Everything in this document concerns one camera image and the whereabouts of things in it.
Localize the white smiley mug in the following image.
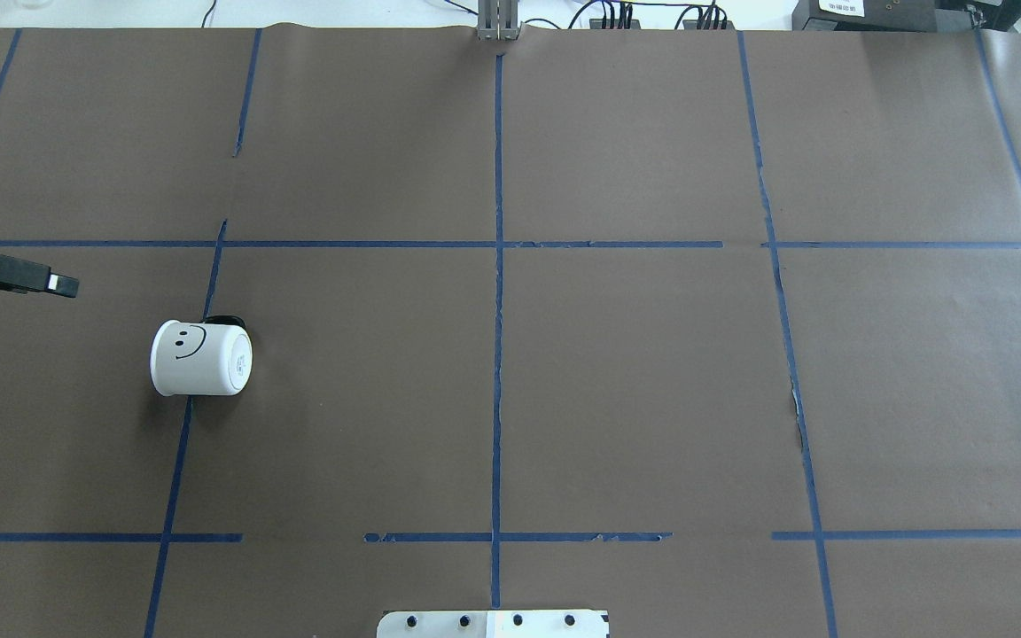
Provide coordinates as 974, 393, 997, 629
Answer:
149, 315, 253, 396

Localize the brown paper table mat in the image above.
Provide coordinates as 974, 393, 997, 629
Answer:
0, 24, 1021, 637

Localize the aluminium frame post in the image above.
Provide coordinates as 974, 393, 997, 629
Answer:
477, 0, 522, 42

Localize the white pedestal column base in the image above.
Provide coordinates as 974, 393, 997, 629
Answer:
376, 609, 611, 637

